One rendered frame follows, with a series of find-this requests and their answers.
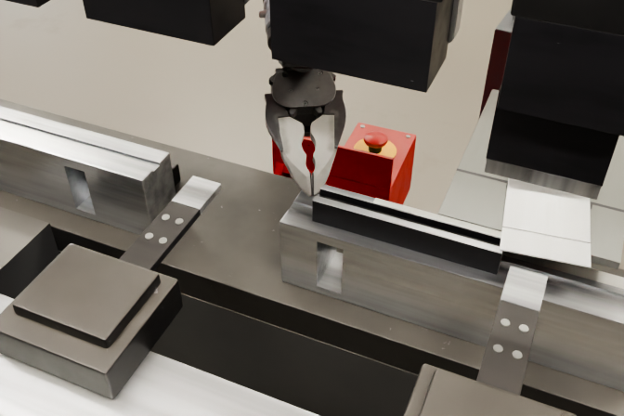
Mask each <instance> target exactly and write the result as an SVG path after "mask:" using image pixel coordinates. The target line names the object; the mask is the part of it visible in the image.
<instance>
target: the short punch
mask: <svg viewBox="0 0 624 416"><path fill-rule="evenodd" d="M500 91H501V86H500ZM500 91H499V95H498V100H497V105H496V109H495V114H494V119H493V124H492V128H491V133H490V139H489V143H488V148H487V157H486V159H487V162H486V167H485V172H486V173H490V174H493V175H497V176H504V177H508V178H511V179H515V180H519V181H523V182H527V183H530V184H534V185H538V186H542V187H545V188H549V189H556V190H560V191H563V192H567V193H571V194H575V195H579V196H582V197H586V198H590V199H594V200H597V198H598V195H599V192H600V189H601V187H602V186H603V183H604V181H605V176H606V173H607V170H608V167H609V164H610V162H611V159H612V156H613V154H614V151H615V148H616V145H617V143H618V138H619V135H615V134H611V133H606V132H602V131H598V130H593V129H590V128H585V127H581V126H576V125H572V124H568V123H560V122H556V121H552V120H547V119H543V118H539V117H534V116H530V115H525V114H522V113H517V112H513V111H508V110H501V109H498V108H497V106H498V101H499V96H500Z"/></svg>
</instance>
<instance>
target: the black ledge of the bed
mask: <svg viewBox="0 0 624 416"><path fill-rule="evenodd" d="M0 106H2V107H5V108H9V109H12V110H15V111H21V112H25V113H29V114H31V115H35V116H38V117H42V118H46V119H48V120H52V121H55V122H59V123H63V124H68V125H71V126H75V127H79V128H82V129H85V130H88V131H92V132H96V133H99V134H102V135H105V136H109V137H115V138H119V139H121V140H125V141H129V142H132V143H136V144H138V145H142V146H146V147H149V148H153V149H156V150H161V151H165V152H169V153H170V159H171V162H172V163H177V164H178V167H179V174H180V181H179V182H178V183H177V185H176V186H175V194H177V193H178V192H179V191H180V190H181V189H182V188H183V187H184V186H185V185H186V184H187V183H188V182H189V180H190V179H191V178H192V177H193V176H196V177H200V178H203V179H207V180H210V181H214V182H216V183H220V184H221V188H222V189H221V190H220V191H219V193H218V194H217V195H216V196H215V197H214V199H213V200H212V201H211V202H210V204H209V205H208V206H207V207H206V209H205V210H204V211H203V212H202V213H201V215H200V216H199V217H198V218H197V220H196V221H195V222H194V223H193V225H192V226H191V227H190V228H189V229H188V231H187V232H186V233H185V234H184V236H183V237H182V238H181V239H180V241H179V242H178V243H177V244H176V245H175V247H174V248H173V249H172V251H171V252H170V253H169V254H168V255H167V256H166V257H165V258H164V259H163V260H162V262H161V263H160V264H159V266H158V267H157V268H156V269H155V270H154V271H155V272H158V273H161V274H164V275H166V276H169V277H172V278H175V279H177V280H178V281H179V286H180V291H181V292H182V293H184V294H187V295H190V296H192V297H195V298H198V299H201V300H203V301H206V302H209V303H212V304H215V305H217V306H222V307H224V308H227V309H230V310H233V311H236V312H239V313H241V314H243V315H246V316H249V317H252V318H255V319H260V320H263V321H264V322H267V323H270V324H273V325H276V326H279V327H281V328H284V329H287V330H289V331H292V332H297V333H300V334H303V335H305V336H308V337H311V338H313V339H316V340H319V341H321V342H324V343H327V344H330V345H335V346H337V347H340V348H343V349H345V350H348V351H351V352H354V353H357V354H360V355H361V356H364V357H367V358H372V359H375V360H378V361H381V362H383V363H385V364H388V365H391V366H394V367H397V368H400V369H402V370H405V371H409V372H412V373H415V374H418V375H419V372H420V370H421V367H422V365H423V364H429V365H432V366H434V367H437V368H439V369H442V370H445V371H450V372H453V373H456V374H459V375H461V376H464V377H467V378H470V379H473V380H476V379H477V375H478V372H479V370H480V366H481V363H482V359H483V356H484V354H485V350H486V348H485V347H484V346H482V345H479V344H474V343H471V342H468V341H465V340H463V339H459V338H456V337H453V336H450V335H447V334H445V333H442V332H439V331H434V330H431V329H427V328H424V327H422V326H419V325H416V324H413V323H410V322H407V321H405V320H402V319H399V318H393V317H390V316H387V315H385V314H382V313H379V312H376V311H373V310H370V309H368V308H365V307H362V306H358V305H353V304H350V303H347V302H345V301H342V300H339V299H336V298H333V297H330V296H327V295H324V294H321V293H318V292H313V291H310V290H308V289H305V288H302V287H299V286H296V285H292V284H290V283H287V282H284V281H282V276H281V253H280V220H281V218H282V217H283V216H284V215H285V214H286V212H287V211H288V209H290V207H291V206H292V204H293V202H294V200H295V199H296V197H297V196H298V194H299V193H300V191H301V189H300V188H299V187H298V186H297V184H296V183H295V182H294V180H293V179H292V178H289V177H285V176H282V175H275V174H272V173H269V172H266V171H262V170H258V169H255V168H252V167H248V166H245V165H241V164H237V163H234V162H228V161H225V160H221V159H217V158H215V157H211V156H207V155H204V154H200V153H198V152H194V151H190V150H187V149H181V148H178V147H174V146H170V145H167V144H163V143H160V142H157V141H153V140H149V139H146V138H143V137H139V136H133V135H130V134H126V133H123V132H120V131H116V130H112V129H109V128H106V127H102V126H99V125H95V124H91V123H86V122H82V121H79V120H75V119H72V118H69V117H65V116H62V115H58V114H55V113H52V112H48V111H44V110H38V109H35V108H32V107H28V106H24V105H21V104H18V103H14V102H11V101H7V100H3V99H1V98H0ZM0 207H3V208H6V209H8V210H11V211H14V212H17V213H20V214H23V215H27V216H30V217H33V218H36V219H39V220H42V221H45V222H47V223H49V224H50V226H51V229H52V232H53V235H54V239H55V242H56V244H57V247H58V250H59V251H63V250H64V249H65V248H66V247H67V246H68V245H69V244H70V243H73V244H76V245H79V246H82V247H85V248H87V249H90V250H93V251H96V252H98V253H101V254H105V255H108V256H111V257H114V258H117V259H120V257H121V256H122V255H123V254H124V253H125V252H126V251H127V249H128V248H129V247H130V246H131V245H132V244H133V243H134V242H135V241H136V239H137V238H138V237H139V236H140V235H138V234H136V233H133V232H130V231H126V230H123V229H120V228H117V227H113V226H110V225H107V224H104V223H101V222H98V221H96V220H92V219H89V218H86V217H83V216H80V215H78V214H73V213H70V212H67V211H64V210H61V209H58V208H55V207H52V206H49V205H46V204H43V203H40V202H38V201H33V200H30V199H26V198H23V197H21V196H18V195H15V194H12V193H9V192H6V191H3V190H1V189H0ZM520 396H522V397H526V398H529V399H532V400H535V401H538V402H540V403H543V404H546V405H549V406H552V407H555V408H558V409H560V410H565V411H568V412H571V413H573V414H576V415H577V416H624V392H622V391H619V390H617V389H614V388H611V387H608V386H605V385H602V384H599V383H594V382H591V381H588V380H585V379H582V378H579V377H577V376H574V375H571V374H568V373H565V372H562V371H559V370H554V369H551V368H548V367H545V366H542V365H540V364H537V363H534V362H531V361H528V363H527V366H526V374H525V378H524V382H523V386H522V390H521V394H520Z"/></svg>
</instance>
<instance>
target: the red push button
mask: <svg viewBox="0 0 624 416"><path fill-rule="evenodd" d="M364 142H365V144H366V145H367V146H369V152H372V153H380V152H381V151H382V147H384V146H385V145H386V143H387V142H388V139H387V135H386V134H384V133H382V132H378V131H372V132H369V133H367V134H366V135H365V136H364Z"/></svg>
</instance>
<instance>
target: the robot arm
mask: <svg viewBox="0 0 624 416"><path fill-rule="evenodd" d="M263 4H264V10H259V18H265V25H266V35H267V45H268V48H269V49H270V50H271V32H270V9H269V0H263ZM278 62H279V64H280V65H281V67H282V68H275V73H274V74H273V75H271V77H269V84H270V85H271V93H269V94H265V102H266V129H267V131H268V133H269V134H270V136H271V137H272V139H273V140H274V142H275V143H276V145H277V146H278V148H279V151H280V156H281V159H282V160H283V162H284V163H285V165H286V167H287V169H288V171H289V173H290V176H291V177H292V179H293V180H294V182H295V183H296V184H297V186H298V187H299V188H300V189H301V190H302V191H303V192H304V193H305V194H306V195H307V196H308V197H311V196H317V195H318V194H319V192H320V188H321V187H322V186H323V185H324V184H325V183H326V181H327V179H328V177H329V174H330V171H331V169H332V164H333V161H334V158H335V155H336V151H337V149H338V146H339V143H340V140H341V137H342V134H343V132H344V130H345V122H346V108H345V103H344V100H343V92H344V91H343V90H336V86H335V83H334V82H335V79H336V75H335V74H334V73H332V72H331V71H323V70H319V69H314V68H310V67H306V66H302V65H297V64H293V63H289V62H284V61H280V60H278ZM304 137H310V139H311V140H312V142H313V143H314V146H315V152H314V154H313V160H312V161H313V164H314V166H315V170H314V172H313V173H312V175H311V173H309V171H308V169H307V168H306V154H305V152H304V150H303V148H302V142H303V140H304Z"/></svg>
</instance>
